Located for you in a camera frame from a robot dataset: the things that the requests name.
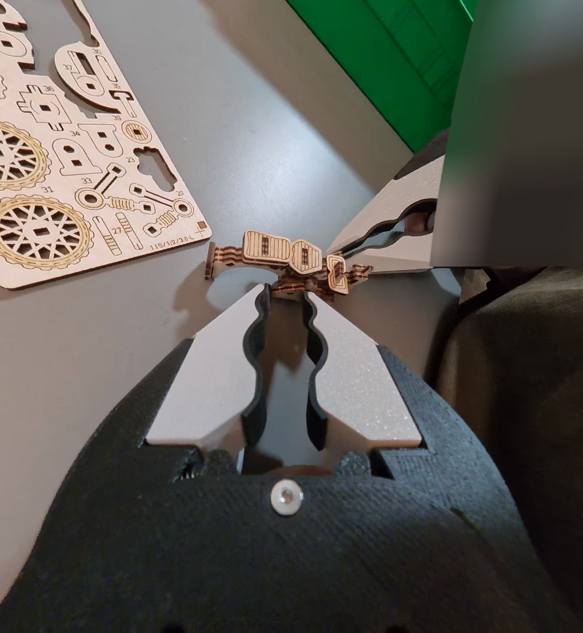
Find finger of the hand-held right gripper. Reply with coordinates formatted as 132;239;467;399
343;230;434;274
327;158;444;256

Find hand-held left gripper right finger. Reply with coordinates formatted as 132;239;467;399
304;291;424;453

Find person's dark olive clothing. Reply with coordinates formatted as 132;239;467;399
430;266;583;633

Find grey desk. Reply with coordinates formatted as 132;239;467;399
0;0;463;633

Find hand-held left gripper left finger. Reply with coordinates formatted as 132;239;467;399
145;283;272;456

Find partly assembled wooden model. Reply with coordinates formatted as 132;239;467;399
205;230;373;301

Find green board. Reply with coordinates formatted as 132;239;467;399
285;0;475;154

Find laser-cut wooden puzzle sheet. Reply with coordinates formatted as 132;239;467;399
0;0;212;290

